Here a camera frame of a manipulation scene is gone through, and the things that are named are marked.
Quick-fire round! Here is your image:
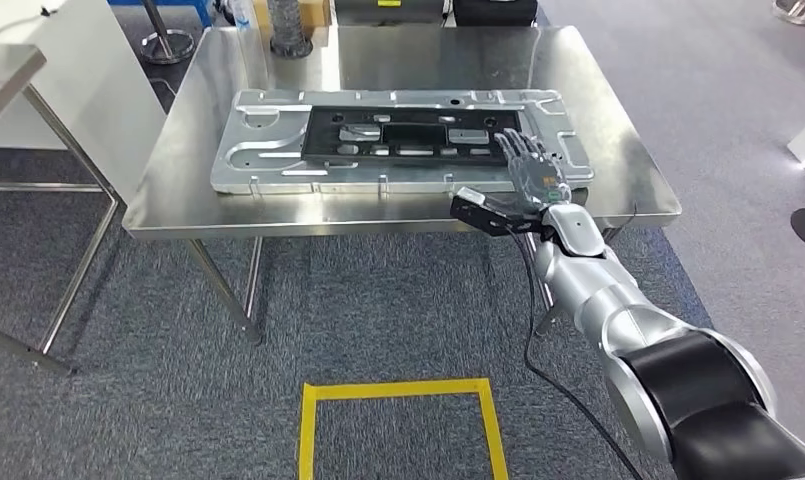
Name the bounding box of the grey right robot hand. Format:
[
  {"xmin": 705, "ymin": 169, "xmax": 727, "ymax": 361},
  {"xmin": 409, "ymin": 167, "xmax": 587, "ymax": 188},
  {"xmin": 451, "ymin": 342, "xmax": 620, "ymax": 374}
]
[{"xmin": 493, "ymin": 128, "xmax": 574, "ymax": 215}]

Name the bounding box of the long black plastic part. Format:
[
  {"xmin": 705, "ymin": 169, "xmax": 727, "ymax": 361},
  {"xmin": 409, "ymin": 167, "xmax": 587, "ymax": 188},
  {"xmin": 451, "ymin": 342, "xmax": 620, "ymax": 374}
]
[{"xmin": 299, "ymin": 105, "xmax": 527, "ymax": 168}]

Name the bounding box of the stainless steel workbench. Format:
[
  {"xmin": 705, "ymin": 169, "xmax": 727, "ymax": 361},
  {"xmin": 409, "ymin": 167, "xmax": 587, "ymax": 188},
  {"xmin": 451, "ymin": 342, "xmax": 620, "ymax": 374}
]
[{"xmin": 122, "ymin": 25, "xmax": 684, "ymax": 343}]

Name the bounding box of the black case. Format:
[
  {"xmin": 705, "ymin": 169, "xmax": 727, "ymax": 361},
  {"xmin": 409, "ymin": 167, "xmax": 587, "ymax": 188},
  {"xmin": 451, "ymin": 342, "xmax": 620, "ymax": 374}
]
[
  {"xmin": 452, "ymin": 0, "xmax": 540, "ymax": 28},
  {"xmin": 334, "ymin": 0, "xmax": 450, "ymax": 28}
]

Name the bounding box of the stamped silver metal panel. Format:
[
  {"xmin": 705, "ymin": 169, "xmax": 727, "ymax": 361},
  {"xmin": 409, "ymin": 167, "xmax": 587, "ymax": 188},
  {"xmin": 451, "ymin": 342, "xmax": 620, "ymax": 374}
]
[{"xmin": 209, "ymin": 87, "xmax": 596, "ymax": 198}]

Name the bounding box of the cardboard box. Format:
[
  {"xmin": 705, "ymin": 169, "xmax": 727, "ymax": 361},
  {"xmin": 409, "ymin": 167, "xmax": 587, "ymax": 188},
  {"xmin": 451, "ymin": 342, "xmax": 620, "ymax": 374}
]
[{"xmin": 251, "ymin": 0, "xmax": 331, "ymax": 32}]

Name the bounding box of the chrome round base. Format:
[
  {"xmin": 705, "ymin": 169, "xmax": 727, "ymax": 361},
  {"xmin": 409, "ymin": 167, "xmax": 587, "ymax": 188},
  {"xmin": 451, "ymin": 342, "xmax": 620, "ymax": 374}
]
[{"xmin": 772, "ymin": 0, "xmax": 805, "ymax": 27}]

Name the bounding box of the yellow floor tape square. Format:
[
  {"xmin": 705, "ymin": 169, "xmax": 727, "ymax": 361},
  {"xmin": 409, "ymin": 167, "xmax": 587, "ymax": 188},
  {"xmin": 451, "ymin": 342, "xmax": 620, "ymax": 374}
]
[{"xmin": 298, "ymin": 378, "xmax": 511, "ymax": 480}]

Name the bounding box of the stainless steel side table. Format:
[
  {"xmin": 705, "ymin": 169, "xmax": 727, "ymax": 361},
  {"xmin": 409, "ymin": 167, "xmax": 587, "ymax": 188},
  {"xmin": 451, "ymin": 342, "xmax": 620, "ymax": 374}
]
[{"xmin": 0, "ymin": 44, "xmax": 122, "ymax": 376}]

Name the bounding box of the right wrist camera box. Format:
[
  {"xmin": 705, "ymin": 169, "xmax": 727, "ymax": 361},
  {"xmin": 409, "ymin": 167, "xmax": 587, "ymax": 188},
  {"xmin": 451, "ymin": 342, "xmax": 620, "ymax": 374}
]
[{"xmin": 449, "ymin": 187, "xmax": 550, "ymax": 238}]

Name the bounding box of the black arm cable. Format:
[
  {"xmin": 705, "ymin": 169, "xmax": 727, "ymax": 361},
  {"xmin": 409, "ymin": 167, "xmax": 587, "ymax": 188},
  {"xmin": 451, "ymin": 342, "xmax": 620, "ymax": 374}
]
[{"xmin": 507, "ymin": 227, "xmax": 646, "ymax": 480}]

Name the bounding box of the grey ribbed post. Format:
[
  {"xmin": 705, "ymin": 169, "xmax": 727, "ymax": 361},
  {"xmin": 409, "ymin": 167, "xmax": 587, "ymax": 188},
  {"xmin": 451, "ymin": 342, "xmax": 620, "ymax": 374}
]
[{"xmin": 266, "ymin": 0, "xmax": 315, "ymax": 60}]

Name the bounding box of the chrome stanchion post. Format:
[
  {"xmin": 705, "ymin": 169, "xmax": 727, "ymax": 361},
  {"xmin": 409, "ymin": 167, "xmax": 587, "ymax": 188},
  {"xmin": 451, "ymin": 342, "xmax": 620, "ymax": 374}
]
[{"xmin": 138, "ymin": 0, "xmax": 197, "ymax": 66}]

